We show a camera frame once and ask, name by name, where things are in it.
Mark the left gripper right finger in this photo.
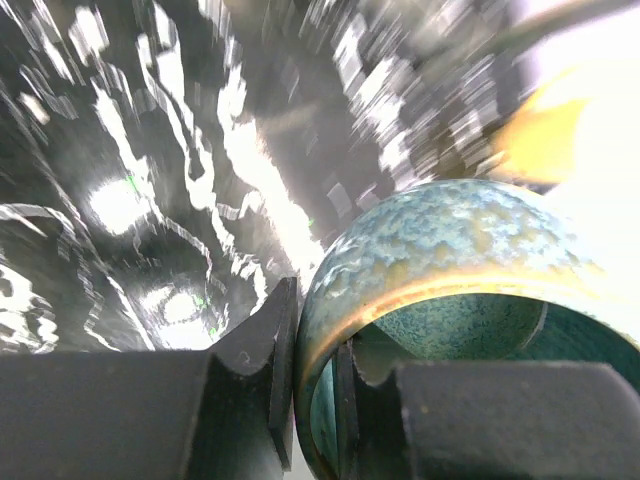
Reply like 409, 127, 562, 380
334, 344, 639, 479

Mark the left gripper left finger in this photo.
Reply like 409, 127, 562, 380
1, 277, 298, 479

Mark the teal ceramic mug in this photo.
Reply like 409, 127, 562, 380
294, 179, 639, 479

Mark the yellow cup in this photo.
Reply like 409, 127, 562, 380
489, 65, 596, 185

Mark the black marble pattern mat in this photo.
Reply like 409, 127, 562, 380
1, 1, 533, 354

